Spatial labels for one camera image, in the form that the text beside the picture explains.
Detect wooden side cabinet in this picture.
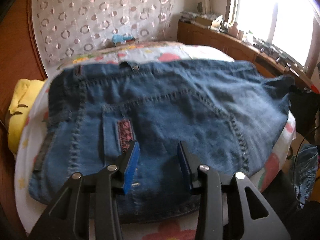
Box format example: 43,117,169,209
177,21,313,89

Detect white strawberry print quilt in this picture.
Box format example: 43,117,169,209
15,45,296,232

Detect circle pattern sheer curtain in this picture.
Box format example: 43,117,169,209
32,0,175,68

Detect yellow plush toy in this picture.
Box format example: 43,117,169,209
5,79,45,158

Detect blue denim pants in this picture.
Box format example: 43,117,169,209
29,60,295,223

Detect floral pink bed blanket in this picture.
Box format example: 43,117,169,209
57,41,191,70

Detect cardboard box with blue toy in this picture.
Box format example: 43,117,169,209
112,34,136,47

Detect blue cloth on floor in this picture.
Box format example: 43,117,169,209
290,144,318,205

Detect wooden louvered wardrobe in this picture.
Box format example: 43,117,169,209
1,0,46,239

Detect open cardboard box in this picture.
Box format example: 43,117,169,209
195,15,223,28

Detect pink bottle on sill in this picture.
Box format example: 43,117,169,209
228,22,239,38

